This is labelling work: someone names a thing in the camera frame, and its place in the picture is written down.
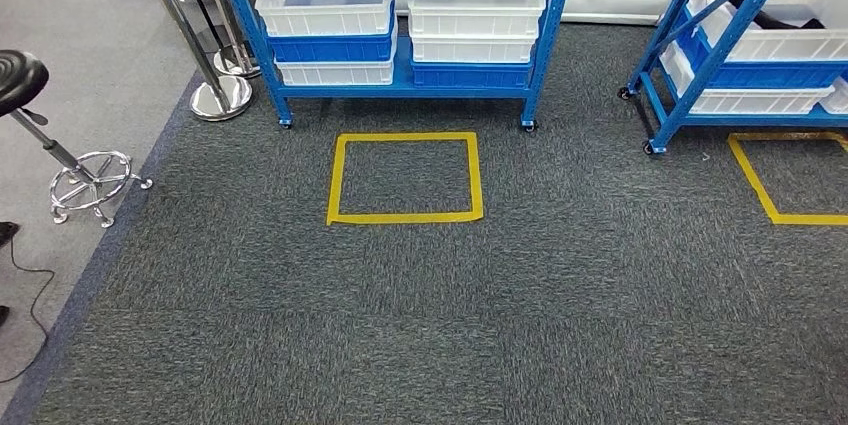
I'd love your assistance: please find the yellow floor tape square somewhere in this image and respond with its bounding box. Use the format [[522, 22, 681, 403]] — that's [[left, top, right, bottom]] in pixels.
[[726, 131, 848, 227], [325, 131, 486, 227]]

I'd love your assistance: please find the white plastic storage bin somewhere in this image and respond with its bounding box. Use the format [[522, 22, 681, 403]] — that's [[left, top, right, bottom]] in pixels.
[[818, 76, 848, 116], [254, 0, 397, 38], [659, 40, 837, 117], [274, 36, 398, 87], [686, 0, 848, 65], [408, 19, 540, 66], [406, 0, 549, 40]]

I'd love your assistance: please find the black stool with chrome base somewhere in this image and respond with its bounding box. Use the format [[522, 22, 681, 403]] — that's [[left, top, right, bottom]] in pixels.
[[0, 48, 154, 230]]

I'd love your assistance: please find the chrome stanchion post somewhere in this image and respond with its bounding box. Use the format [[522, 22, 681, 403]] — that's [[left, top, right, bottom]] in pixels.
[[127, 0, 255, 123], [190, 0, 264, 81]]

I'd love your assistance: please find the black floor cable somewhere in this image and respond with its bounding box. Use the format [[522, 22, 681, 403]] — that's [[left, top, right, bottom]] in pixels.
[[0, 236, 58, 386]]

